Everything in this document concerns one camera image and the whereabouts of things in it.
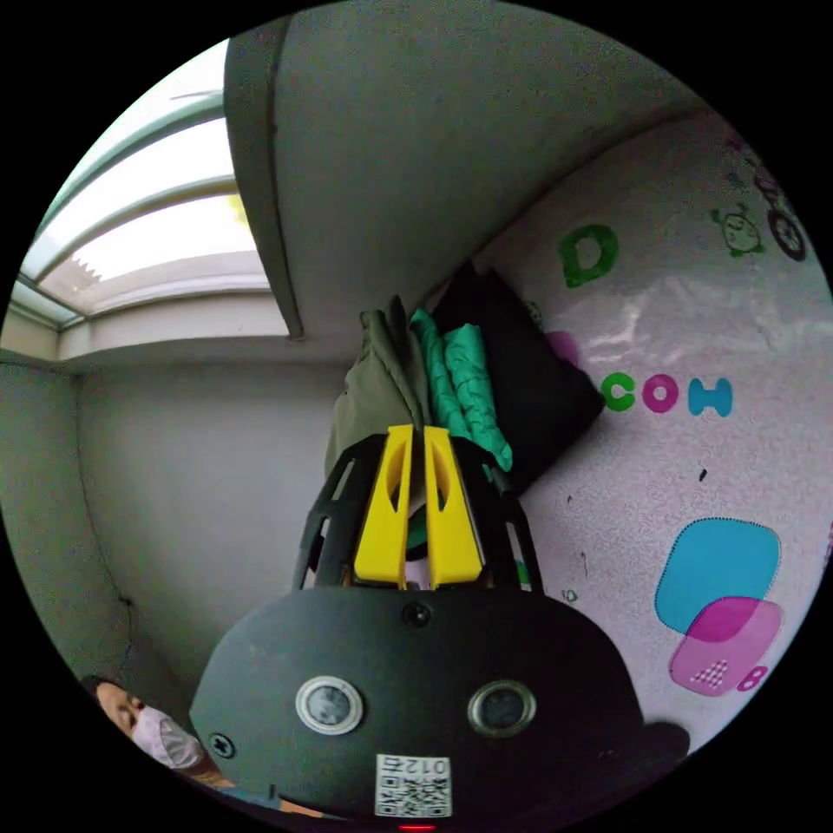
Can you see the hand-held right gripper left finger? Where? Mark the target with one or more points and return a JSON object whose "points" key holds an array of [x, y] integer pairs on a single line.
{"points": [[381, 527]]}

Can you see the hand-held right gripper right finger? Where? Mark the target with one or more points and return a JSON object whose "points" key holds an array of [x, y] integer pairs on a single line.
{"points": [[452, 533]]}

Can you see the army green jacket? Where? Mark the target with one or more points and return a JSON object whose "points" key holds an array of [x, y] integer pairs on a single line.
{"points": [[372, 397]]}

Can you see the pile of clothes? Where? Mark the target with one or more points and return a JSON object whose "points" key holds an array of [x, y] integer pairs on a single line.
{"points": [[533, 377]]}

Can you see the bed with pink printed sheet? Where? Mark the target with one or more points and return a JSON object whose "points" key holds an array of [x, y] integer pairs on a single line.
{"points": [[651, 481]]}

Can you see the person's body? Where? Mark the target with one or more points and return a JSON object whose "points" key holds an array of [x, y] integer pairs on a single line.
{"points": [[166, 738]]}

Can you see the window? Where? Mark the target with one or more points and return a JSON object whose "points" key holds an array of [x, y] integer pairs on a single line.
{"points": [[163, 224]]}

